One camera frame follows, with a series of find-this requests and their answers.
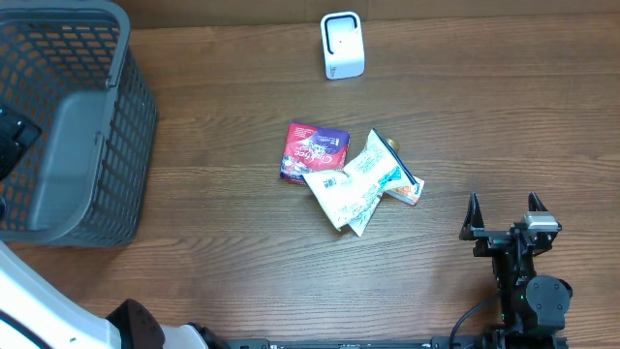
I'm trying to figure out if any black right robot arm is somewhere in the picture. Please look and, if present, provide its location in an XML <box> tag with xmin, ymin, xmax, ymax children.
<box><xmin>449</xmin><ymin>192</ymin><xmax>574</xmax><ymax>348</ymax></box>

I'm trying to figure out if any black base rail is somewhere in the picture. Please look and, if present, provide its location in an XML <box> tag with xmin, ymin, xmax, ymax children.
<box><xmin>224</xmin><ymin>335</ymin><xmax>496</xmax><ymax>349</ymax></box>

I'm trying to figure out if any red purple pad pack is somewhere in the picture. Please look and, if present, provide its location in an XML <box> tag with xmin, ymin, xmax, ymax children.
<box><xmin>280</xmin><ymin>122</ymin><xmax>350</xmax><ymax>185</ymax></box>

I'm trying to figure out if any white Pantene tube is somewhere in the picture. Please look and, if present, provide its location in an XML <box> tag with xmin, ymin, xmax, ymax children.
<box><xmin>345</xmin><ymin>133</ymin><xmax>402</xmax><ymax>237</ymax></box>

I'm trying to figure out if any dark grey plastic basket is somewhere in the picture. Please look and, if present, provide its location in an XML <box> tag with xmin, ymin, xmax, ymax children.
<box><xmin>1</xmin><ymin>1</ymin><xmax>158</xmax><ymax>247</ymax></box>

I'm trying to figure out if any orange tissue pack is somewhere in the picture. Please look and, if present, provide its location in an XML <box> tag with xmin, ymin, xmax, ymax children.
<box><xmin>387</xmin><ymin>176</ymin><xmax>425</xmax><ymax>206</ymax></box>

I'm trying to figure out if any yellow white snack bag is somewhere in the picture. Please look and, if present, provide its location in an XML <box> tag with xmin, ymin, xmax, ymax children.
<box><xmin>300</xmin><ymin>127</ymin><xmax>419</xmax><ymax>232</ymax></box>

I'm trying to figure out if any white barcode scanner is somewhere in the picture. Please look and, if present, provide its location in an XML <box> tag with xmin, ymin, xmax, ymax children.
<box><xmin>320</xmin><ymin>11</ymin><xmax>365</xmax><ymax>80</ymax></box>

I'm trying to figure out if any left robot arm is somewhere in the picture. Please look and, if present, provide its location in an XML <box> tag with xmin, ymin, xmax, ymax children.
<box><xmin>1</xmin><ymin>230</ymin><xmax>229</xmax><ymax>348</ymax></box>

